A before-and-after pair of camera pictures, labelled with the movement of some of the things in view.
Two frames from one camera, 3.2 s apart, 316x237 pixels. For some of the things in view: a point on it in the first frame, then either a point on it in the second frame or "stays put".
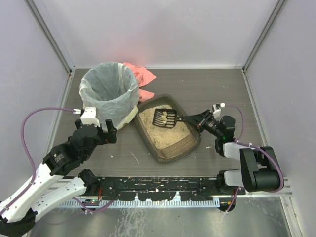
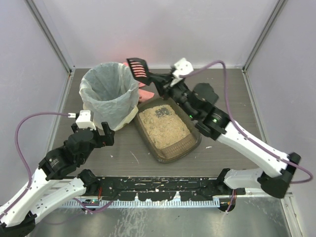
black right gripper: x=202 y=120 -> x=163 y=83
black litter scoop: x=166 y=117 -> x=141 y=71
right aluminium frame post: x=267 y=27 stays put
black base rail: x=150 y=188 stays put
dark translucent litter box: x=168 y=144 stays put
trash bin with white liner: x=112 y=88 stays put
